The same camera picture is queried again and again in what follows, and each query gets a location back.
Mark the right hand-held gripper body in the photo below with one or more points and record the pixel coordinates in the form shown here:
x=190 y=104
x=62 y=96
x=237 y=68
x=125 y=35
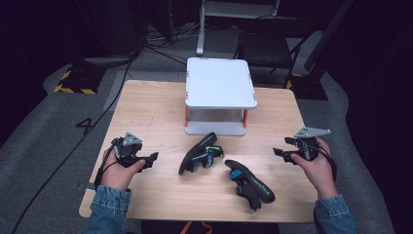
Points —
x=308 y=146

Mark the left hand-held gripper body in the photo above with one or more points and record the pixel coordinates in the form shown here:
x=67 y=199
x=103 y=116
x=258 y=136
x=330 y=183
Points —
x=127 y=150

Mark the black sandal green trim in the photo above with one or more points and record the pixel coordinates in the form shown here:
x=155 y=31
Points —
x=198 y=154
x=251 y=183

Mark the white two-tier shoe rack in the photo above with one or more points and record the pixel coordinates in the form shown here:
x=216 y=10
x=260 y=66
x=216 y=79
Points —
x=219 y=83

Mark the person's left hand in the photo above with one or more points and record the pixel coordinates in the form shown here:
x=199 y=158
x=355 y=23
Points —
x=117 y=175

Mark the person's right hand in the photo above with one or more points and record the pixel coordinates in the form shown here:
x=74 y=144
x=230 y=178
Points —
x=319 y=175

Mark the black folding chair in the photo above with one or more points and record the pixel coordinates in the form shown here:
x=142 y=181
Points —
x=266 y=45

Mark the black slanted pole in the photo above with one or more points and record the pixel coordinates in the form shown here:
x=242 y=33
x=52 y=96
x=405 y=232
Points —
x=328 y=34

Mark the white metal stand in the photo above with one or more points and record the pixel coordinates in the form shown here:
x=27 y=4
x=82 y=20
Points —
x=201 y=35

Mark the black yellow striped base plate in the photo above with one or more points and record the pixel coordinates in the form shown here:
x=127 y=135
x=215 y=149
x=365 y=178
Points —
x=308 y=89
x=79 y=81

